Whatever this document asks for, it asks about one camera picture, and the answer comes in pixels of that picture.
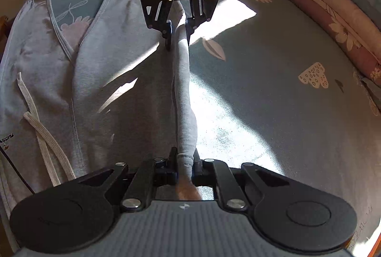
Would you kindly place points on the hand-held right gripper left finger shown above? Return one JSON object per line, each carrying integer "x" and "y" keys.
{"x": 172, "y": 167}

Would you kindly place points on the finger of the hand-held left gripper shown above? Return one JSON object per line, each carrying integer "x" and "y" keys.
{"x": 192, "y": 25}
{"x": 166, "y": 33}

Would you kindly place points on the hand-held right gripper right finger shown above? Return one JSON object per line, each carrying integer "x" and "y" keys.
{"x": 196, "y": 169}

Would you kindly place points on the bed with blue-grey floral sheet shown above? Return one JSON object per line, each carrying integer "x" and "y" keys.
{"x": 268, "y": 111}

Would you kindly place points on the folded pink floral quilt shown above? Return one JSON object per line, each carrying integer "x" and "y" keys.
{"x": 327, "y": 15}

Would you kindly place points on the flat blue-grey pillow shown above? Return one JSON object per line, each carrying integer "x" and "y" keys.
{"x": 373, "y": 93}

